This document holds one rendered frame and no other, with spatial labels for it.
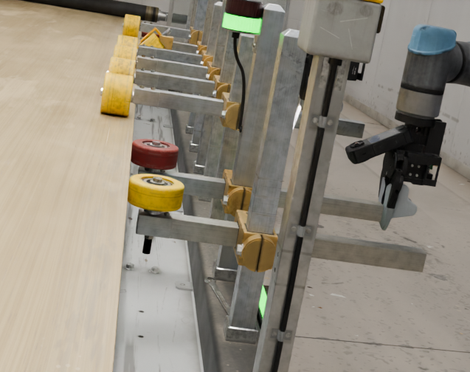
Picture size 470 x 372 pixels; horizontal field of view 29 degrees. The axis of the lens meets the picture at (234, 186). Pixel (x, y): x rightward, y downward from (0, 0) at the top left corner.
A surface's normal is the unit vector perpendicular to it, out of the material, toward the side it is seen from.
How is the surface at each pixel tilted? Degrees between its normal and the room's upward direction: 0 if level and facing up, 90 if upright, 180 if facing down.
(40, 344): 0
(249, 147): 90
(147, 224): 90
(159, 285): 0
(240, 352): 0
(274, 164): 90
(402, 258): 90
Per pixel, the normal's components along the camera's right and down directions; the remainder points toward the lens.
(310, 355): 0.17, -0.96
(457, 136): -0.97, -0.12
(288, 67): 0.09, 0.26
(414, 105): -0.39, 0.16
